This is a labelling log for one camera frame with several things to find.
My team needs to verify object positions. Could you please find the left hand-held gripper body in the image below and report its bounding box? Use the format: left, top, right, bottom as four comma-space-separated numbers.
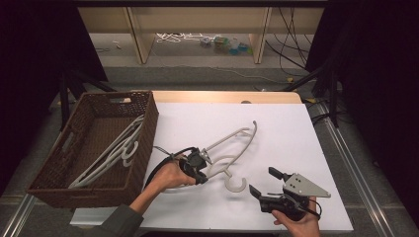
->
179, 147, 212, 181

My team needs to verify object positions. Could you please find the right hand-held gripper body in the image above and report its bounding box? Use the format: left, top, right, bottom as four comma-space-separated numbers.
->
259, 173, 332, 222

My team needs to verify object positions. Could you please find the beige plastic clothes hanger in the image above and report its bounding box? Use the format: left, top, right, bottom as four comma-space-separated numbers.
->
164, 119, 259, 194
68, 114, 146, 189
67, 121, 141, 190

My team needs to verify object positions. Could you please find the brown wicker basket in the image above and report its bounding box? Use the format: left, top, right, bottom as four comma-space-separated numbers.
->
25, 90, 160, 209

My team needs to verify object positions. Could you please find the person's left hand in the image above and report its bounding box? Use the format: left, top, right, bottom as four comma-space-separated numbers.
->
149, 159, 198, 194

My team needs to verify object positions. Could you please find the person's right hand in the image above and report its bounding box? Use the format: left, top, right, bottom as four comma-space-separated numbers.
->
271, 197, 321, 237

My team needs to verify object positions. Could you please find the white table mat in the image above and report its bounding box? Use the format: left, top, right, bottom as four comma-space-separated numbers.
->
70, 102, 354, 234

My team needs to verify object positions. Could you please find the wooden table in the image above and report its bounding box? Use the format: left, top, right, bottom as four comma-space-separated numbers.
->
151, 90, 303, 105

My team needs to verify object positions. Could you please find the pile of colourful toys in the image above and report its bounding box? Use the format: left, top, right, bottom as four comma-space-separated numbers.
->
199, 34, 253, 57

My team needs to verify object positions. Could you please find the light wooden shelf unit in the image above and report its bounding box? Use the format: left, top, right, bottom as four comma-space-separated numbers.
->
78, 6, 325, 65

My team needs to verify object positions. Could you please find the dark curtain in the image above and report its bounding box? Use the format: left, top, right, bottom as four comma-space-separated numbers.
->
0, 0, 110, 196
305, 0, 419, 228

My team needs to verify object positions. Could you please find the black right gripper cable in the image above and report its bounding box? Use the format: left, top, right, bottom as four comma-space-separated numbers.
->
308, 197, 323, 220

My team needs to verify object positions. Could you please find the metal floor rail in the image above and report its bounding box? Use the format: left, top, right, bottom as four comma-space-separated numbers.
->
317, 102, 396, 237
0, 194, 38, 237

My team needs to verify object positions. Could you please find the bundle of black cables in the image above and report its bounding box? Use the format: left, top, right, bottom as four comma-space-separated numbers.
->
265, 6, 314, 78

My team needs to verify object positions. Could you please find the tangled white cord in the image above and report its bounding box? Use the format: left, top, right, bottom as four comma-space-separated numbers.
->
155, 32, 207, 44

